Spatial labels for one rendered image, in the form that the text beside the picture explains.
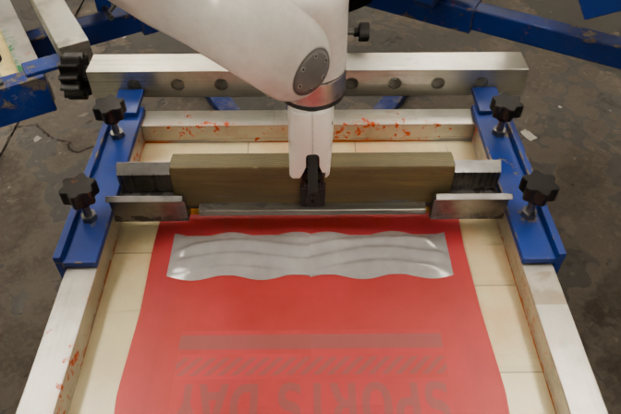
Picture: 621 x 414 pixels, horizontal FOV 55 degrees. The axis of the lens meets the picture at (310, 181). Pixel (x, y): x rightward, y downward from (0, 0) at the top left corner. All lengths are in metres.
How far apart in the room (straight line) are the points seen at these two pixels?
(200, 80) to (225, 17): 0.50
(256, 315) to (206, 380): 0.09
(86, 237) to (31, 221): 1.52
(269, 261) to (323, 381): 0.17
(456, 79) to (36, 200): 1.74
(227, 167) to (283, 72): 0.27
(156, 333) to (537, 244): 0.47
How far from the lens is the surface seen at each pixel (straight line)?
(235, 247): 0.78
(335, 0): 0.58
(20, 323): 2.03
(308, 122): 0.64
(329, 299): 0.73
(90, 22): 1.36
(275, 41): 0.47
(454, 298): 0.75
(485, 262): 0.80
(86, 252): 0.76
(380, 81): 0.95
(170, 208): 0.78
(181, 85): 0.98
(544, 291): 0.75
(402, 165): 0.74
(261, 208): 0.77
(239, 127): 0.91
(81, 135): 2.58
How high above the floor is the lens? 1.56
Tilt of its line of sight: 45 degrees down
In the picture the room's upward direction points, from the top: straight up
